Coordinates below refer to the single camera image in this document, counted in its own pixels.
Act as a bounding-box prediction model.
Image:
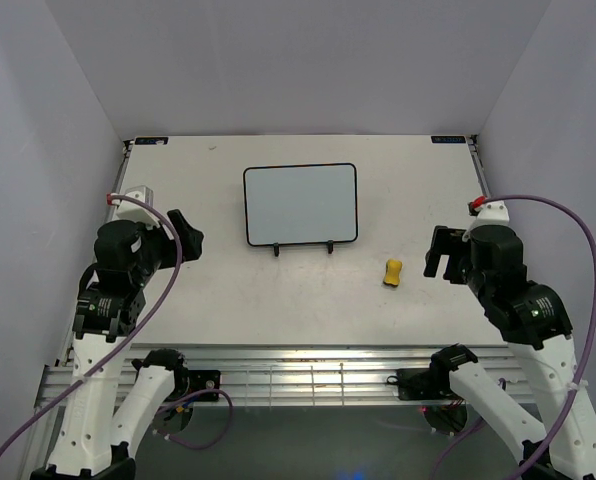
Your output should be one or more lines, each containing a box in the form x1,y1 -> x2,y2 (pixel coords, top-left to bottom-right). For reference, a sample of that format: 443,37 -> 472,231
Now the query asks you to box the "yellow bone-shaped eraser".
382,259 -> 403,288

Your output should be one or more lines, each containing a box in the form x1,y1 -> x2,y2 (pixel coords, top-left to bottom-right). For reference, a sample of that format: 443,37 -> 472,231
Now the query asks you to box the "small black-framed whiteboard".
243,162 -> 359,249

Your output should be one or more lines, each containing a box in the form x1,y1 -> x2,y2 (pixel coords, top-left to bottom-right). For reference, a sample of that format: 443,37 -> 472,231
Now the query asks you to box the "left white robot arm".
31,208 -> 204,479

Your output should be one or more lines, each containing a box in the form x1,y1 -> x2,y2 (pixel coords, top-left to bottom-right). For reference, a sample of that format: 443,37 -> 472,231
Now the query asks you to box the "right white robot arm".
424,225 -> 596,479

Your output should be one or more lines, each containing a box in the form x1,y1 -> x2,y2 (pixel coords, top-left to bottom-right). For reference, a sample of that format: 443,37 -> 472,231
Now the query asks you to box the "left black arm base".
173,369 -> 222,403

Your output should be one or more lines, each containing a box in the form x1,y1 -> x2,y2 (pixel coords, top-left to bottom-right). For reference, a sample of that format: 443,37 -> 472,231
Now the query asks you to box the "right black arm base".
386,369 -> 458,401

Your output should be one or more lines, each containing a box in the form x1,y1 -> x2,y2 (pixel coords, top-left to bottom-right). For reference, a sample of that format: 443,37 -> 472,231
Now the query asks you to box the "right blue table label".
430,135 -> 467,144

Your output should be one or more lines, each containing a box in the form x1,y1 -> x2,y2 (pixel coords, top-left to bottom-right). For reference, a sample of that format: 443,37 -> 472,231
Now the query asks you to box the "blue table label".
134,137 -> 169,146
430,135 -> 467,144

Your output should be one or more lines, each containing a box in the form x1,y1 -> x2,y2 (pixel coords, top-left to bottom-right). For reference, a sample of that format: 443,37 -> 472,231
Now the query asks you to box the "left blue table label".
134,137 -> 169,146

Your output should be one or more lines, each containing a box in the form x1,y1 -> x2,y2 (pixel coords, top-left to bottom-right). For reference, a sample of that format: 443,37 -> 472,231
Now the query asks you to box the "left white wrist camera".
107,185 -> 159,228

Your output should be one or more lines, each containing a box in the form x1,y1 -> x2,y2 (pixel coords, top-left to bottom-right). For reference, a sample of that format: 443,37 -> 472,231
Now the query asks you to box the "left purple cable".
0,194 -> 234,480

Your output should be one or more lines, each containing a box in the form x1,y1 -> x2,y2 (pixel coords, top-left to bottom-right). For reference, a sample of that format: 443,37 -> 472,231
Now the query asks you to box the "purple cable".
0,194 -> 234,480
430,194 -> 596,480

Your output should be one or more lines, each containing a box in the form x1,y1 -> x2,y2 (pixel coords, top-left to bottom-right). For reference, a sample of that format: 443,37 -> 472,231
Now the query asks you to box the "wire whiteboard easel stand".
271,240 -> 335,258

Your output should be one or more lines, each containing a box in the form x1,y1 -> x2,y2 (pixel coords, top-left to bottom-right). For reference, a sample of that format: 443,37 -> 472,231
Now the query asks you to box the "aluminium extrusion rail frame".
34,344 -> 533,409

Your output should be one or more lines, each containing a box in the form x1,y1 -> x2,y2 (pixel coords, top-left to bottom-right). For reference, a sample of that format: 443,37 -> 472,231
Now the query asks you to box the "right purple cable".
430,194 -> 596,480

